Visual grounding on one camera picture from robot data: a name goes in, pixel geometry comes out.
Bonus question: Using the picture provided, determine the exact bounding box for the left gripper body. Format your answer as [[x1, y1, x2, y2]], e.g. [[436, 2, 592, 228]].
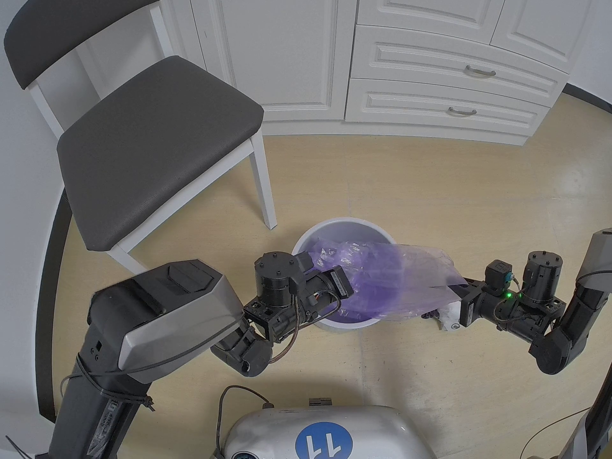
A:
[[292, 275, 345, 327]]

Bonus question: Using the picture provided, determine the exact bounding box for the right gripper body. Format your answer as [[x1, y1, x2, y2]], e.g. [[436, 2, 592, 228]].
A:
[[459, 286, 504, 330]]

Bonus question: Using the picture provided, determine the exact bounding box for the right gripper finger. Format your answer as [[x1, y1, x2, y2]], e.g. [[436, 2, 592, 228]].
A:
[[428, 279, 483, 291]]

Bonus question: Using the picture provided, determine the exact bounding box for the purple plastic bag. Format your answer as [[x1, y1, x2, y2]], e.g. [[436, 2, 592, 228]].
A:
[[306, 239, 469, 324]]

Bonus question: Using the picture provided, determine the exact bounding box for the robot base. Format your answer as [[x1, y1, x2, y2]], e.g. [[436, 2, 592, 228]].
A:
[[225, 397, 436, 459]]

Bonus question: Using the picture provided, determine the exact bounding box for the white trash bin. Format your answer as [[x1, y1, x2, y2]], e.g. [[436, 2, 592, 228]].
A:
[[292, 216, 397, 332]]

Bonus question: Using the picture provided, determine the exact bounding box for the white chair with grey cushions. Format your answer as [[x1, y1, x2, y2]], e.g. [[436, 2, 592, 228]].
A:
[[4, 0, 278, 276]]

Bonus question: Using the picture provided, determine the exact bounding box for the white wardrobe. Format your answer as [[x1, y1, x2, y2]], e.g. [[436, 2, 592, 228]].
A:
[[158, 0, 598, 147]]

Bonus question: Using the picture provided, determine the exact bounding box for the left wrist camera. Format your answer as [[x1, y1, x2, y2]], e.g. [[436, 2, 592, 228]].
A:
[[292, 251, 355, 301]]

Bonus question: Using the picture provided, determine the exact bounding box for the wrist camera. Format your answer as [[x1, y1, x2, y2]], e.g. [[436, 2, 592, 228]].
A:
[[484, 259, 516, 296], [292, 251, 355, 301]]

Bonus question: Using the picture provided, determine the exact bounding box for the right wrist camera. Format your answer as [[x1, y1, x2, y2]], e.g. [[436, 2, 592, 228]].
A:
[[484, 259, 516, 296]]

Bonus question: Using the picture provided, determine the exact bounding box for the black cable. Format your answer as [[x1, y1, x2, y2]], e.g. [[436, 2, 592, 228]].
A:
[[216, 385, 274, 455], [520, 408, 594, 454]]

